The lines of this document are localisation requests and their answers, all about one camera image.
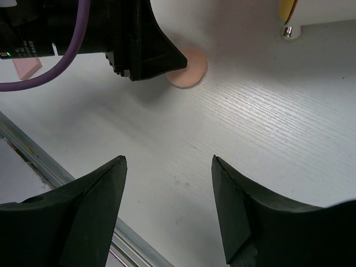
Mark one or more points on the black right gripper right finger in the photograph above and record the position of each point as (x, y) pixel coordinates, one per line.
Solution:
(262, 228)

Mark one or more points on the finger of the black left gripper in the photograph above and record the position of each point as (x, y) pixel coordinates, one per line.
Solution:
(138, 49)

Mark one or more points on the pink square makeup sponge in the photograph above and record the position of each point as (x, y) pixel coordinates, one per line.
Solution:
(26, 67)

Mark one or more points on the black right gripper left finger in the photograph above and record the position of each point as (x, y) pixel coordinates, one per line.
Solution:
(71, 225)

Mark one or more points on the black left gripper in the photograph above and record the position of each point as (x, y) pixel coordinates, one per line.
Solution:
(45, 28)

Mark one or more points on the aluminium table front rail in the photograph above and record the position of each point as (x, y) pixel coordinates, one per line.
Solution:
(28, 171)

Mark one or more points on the round cream drawer organizer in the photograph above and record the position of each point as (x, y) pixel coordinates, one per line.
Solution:
(310, 12)

